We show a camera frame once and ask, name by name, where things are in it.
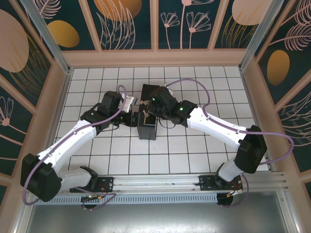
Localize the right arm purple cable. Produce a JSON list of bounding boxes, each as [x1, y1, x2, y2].
[[165, 79, 294, 209]]

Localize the grey metal sheet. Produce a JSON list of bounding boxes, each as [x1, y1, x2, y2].
[[24, 203, 292, 233]]

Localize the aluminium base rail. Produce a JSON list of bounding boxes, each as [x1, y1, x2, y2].
[[23, 171, 289, 195]]

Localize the right gripper thin black wire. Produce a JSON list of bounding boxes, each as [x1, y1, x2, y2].
[[156, 116, 177, 130]]

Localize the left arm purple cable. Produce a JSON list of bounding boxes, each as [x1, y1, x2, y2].
[[23, 84, 129, 212]]

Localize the aluminium corner post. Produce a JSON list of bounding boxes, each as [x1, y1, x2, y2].
[[20, 0, 74, 76], [238, 0, 292, 71]]

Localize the aluminium frame bar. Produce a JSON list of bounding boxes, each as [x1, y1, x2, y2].
[[276, 191, 302, 233], [13, 201, 35, 233]]

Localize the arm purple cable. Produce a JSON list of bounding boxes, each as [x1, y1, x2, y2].
[[23, 84, 129, 212], [165, 79, 294, 209]]

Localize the slotted grey cable duct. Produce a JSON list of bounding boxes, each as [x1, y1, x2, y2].
[[33, 193, 218, 205]]

